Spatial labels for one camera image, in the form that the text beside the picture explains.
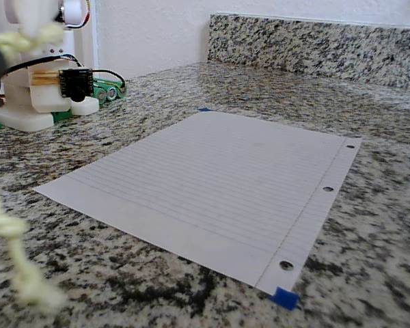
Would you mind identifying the granite backsplash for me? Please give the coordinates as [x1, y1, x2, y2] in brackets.
[207, 12, 410, 90]

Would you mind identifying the yellow knotted rope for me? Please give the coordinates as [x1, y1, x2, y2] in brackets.
[0, 23, 68, 314]

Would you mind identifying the black camera module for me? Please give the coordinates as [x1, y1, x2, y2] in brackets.
[58, 67, 94, 103]

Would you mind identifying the lined paper sheet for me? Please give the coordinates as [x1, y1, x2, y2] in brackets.
[33, 111, 363, 297]

